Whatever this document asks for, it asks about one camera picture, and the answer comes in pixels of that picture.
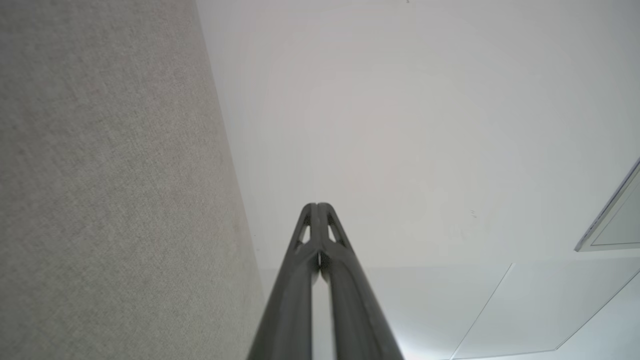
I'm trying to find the grey framed glass panel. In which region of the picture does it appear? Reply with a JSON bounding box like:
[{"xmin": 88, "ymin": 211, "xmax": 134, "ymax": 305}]
[{"xmin": 574, "ymin": 157, "xmax": 640, "ymax": 252}]

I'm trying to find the grey fabric sofa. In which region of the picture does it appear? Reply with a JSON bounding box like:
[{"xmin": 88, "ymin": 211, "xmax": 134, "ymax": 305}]
[{"xmin": 0, "ymin": 0, "xmax": 267, "ymax": 360}]

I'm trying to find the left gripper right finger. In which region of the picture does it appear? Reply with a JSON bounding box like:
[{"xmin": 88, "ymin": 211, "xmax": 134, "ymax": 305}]
[{"xmin": 318, "ymin": 202, "xmax": 405, "ymax": 360}]

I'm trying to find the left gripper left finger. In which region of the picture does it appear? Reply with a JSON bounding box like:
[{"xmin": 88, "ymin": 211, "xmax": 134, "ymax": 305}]
[{"xmin": 247, "ymin": 202, "xmax": 321, "ymax": 360}]

